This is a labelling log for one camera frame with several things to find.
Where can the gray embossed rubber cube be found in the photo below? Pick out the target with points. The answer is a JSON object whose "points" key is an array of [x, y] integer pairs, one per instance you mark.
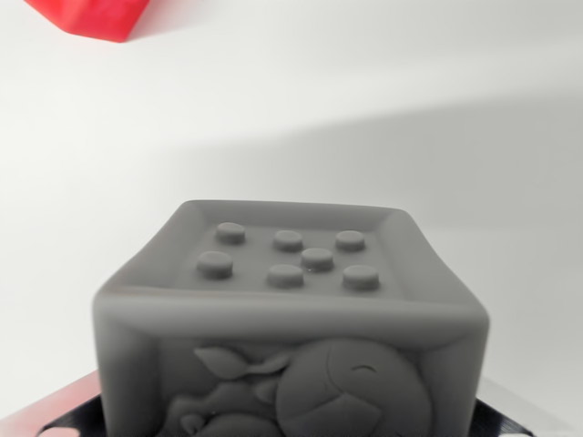
{"points": [[291, 314]]}

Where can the red rubber cube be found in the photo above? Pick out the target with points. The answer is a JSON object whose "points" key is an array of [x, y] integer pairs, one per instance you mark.
{"points": [[100, 18]]}

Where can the black silver gripper right finger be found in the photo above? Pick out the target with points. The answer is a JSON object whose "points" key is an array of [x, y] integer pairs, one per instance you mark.
{"points": [[505, 416]]}

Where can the black silver gripper left finger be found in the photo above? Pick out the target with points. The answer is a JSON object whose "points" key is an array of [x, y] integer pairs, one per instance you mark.
{"points": [[68, 416]]}

